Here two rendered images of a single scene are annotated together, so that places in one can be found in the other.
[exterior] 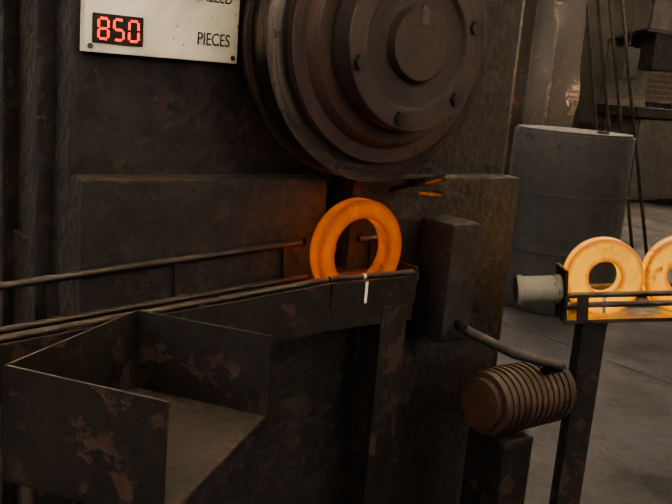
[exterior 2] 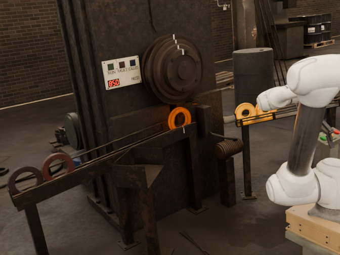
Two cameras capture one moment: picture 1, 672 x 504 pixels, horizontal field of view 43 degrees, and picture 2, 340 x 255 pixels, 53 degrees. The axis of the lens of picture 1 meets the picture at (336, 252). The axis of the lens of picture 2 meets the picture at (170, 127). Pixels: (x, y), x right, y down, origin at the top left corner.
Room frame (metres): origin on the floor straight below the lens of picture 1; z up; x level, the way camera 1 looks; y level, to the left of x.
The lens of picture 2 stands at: (-0.86, -0.10, 1.45)
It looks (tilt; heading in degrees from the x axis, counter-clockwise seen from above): 18 degrees down; 3
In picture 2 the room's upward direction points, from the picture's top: 7 degrees counter-clockwise
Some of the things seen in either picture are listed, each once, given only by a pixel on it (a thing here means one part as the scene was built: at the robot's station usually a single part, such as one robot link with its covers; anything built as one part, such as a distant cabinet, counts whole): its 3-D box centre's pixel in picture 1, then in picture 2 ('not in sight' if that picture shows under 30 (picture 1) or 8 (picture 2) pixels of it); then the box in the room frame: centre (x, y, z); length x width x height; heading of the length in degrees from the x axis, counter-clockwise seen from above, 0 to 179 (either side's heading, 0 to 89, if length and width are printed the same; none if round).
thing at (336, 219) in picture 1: (356, 249); (179, 120); (1.50, -0.04, 0.75); 0.18 x 0.03 x 0.18; 127
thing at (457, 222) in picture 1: (443, 277); (204, 121); (1.65, -0.22, 0.68); 0.11 x 0.08 x 0.24; 36
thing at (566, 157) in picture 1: (562, 216); (253, 79); (4.24, -1.12, 0.45); 0.59 x 0.59 x 0.89
